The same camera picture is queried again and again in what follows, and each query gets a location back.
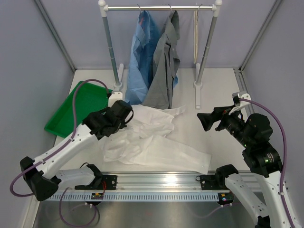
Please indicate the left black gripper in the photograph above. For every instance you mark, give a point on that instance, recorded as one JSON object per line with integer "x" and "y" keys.
{"x": 122, "y": 125}

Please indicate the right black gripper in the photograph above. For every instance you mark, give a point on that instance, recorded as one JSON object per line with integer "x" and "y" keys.
{"x": 207, "y": 119}

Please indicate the white shirt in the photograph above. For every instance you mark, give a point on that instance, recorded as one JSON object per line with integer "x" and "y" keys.
{"x": 144, "y": 142}

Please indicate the metal wire hanger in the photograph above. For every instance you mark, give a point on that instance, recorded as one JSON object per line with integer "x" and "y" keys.
{"x": 195, "y": 34}

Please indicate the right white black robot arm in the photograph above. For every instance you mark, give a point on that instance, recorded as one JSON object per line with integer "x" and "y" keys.
{"x": 264, "y": 163}

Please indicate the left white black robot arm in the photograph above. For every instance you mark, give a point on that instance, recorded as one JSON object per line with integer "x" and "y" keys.
{"x": 44, "y": 174}

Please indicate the light blue shirt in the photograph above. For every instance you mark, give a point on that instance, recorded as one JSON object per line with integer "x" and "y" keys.
{"x": 143, "y": 46}

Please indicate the grey shirt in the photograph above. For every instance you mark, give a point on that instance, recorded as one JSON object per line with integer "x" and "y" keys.
{"x": 165, "y": 65}

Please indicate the green plastic tray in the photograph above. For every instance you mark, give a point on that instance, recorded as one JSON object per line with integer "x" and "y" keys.
{"x": 84, "y": 99}

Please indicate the white metal clothes rack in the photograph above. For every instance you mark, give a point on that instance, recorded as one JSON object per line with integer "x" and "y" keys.
{"x": 199, "y": 67}

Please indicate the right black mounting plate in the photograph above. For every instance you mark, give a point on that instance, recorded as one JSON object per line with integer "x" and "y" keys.
{"x": 211, "y": 182}

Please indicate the black mounting plate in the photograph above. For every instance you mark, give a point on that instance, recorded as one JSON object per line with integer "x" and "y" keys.
{"x": 211, "y": 182}
{"x": 108, "y": 182}

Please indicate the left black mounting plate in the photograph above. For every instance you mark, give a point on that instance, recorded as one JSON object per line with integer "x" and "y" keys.
{"x": 108, "y": 182}

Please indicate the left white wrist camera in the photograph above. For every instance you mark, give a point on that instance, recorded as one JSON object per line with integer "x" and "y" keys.
{"x": 114, "y": 96}

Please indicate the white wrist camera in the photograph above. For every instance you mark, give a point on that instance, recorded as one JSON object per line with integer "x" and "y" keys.
{"x": 240, "y": 101}
{"x": 114, "y": 96}

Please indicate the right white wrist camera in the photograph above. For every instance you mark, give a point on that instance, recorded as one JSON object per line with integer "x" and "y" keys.
{"x": 240, "y": 101}

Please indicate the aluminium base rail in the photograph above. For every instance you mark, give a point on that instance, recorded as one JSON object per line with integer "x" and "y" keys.
{"x": 145, "y": 181}

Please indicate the white slotted cable duct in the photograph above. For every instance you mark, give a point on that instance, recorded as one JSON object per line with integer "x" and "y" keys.
{"x": 137, "y": 196}

